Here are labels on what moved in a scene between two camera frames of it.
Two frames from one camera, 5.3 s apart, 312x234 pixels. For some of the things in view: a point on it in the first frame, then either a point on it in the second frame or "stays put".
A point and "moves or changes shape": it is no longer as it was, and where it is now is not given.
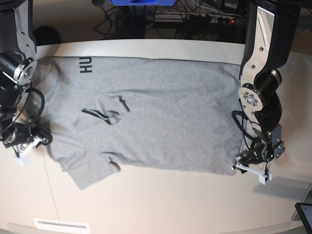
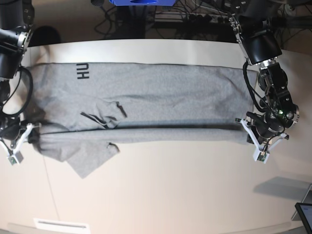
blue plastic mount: (143, 2) stays put
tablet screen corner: (305, 211) stays put
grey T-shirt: (105, 114) moves or changes shape
